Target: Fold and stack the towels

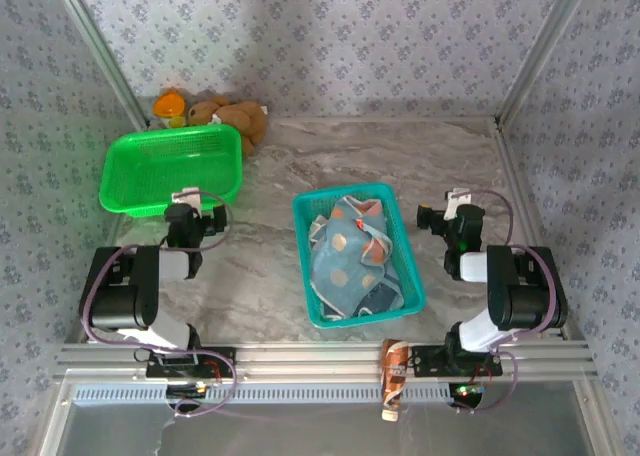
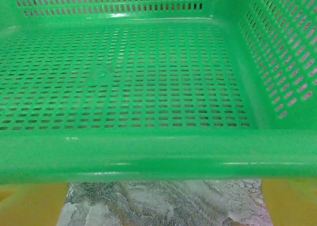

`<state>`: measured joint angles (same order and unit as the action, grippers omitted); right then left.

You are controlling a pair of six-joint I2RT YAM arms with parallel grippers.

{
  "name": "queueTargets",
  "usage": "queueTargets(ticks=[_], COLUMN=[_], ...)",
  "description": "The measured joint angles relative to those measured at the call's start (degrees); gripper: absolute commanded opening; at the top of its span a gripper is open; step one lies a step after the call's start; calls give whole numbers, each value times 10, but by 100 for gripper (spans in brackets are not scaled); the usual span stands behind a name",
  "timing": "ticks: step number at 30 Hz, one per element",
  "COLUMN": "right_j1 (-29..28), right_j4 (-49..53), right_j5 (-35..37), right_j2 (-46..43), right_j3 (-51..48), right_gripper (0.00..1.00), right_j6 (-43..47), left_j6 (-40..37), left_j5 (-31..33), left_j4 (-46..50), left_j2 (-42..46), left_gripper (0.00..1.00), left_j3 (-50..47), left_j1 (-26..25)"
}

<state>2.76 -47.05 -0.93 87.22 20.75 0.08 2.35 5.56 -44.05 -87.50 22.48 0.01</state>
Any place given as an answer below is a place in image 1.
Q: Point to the teal plastic basket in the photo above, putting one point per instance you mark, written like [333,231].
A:
[302,216]

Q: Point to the light blue orange-dotted towel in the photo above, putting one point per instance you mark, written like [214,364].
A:
[345,256]

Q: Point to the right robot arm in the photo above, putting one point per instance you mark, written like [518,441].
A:
[520,296]

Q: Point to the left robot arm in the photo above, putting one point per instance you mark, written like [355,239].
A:
[120,301]

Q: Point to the green plastic basket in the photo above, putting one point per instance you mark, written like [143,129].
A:
[165,161]

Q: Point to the brown teddy bear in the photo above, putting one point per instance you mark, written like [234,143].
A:
[235,116]

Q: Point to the orange yellow toy cup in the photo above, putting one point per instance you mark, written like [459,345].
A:
[169,107]

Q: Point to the small controller board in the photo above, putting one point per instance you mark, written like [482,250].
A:
[465,391]
[187,390]

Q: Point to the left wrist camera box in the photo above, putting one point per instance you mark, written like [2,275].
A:
[186,197]

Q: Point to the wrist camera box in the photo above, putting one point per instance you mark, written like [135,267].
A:
[457,198]
[186,197]

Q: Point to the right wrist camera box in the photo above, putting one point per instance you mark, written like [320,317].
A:
[457,198]

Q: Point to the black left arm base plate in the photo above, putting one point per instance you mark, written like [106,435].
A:
[225,358]

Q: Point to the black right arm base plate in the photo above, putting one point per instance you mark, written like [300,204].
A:
[430,363]

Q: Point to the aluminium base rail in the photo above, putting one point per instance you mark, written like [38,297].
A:
[310,358]

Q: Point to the aluminium frame post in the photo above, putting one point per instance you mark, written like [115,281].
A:
[545,51]
[101,51]

